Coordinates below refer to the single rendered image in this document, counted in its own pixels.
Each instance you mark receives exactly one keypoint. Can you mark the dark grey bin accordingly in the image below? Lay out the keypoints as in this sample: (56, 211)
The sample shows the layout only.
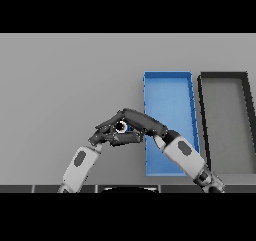
(226, 125)

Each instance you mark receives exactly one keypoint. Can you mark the blue bin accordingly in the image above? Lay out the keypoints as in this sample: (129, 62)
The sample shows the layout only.
(168, 118)

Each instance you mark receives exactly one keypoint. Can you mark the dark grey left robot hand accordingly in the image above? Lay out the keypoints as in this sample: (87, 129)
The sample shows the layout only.
(115, 137)

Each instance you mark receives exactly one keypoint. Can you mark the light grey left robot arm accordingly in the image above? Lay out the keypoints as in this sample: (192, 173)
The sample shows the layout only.
(78, 168)

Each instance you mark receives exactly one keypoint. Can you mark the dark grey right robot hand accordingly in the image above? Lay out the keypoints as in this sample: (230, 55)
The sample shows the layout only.
(143, 121)

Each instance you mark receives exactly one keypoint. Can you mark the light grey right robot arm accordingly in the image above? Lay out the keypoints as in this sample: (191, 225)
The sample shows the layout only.
(186, 158)

